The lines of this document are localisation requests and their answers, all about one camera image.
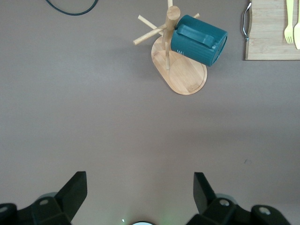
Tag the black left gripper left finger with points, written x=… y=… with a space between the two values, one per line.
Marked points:
x=68 y=199

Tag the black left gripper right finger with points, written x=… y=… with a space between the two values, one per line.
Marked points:
x=206 y=199

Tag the dark teal ribbed mug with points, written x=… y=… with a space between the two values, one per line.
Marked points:
x=199 y=47

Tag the wooden mug tree stand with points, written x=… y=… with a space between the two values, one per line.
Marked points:
x=185 y=77

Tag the bamboo cutting board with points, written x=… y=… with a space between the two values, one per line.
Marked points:
x=267 y=28

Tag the yellow plastic knife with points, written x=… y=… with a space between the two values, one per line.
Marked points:
x=297 y=37

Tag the yellow plastic fork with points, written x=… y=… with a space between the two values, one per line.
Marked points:
x=289 y=32

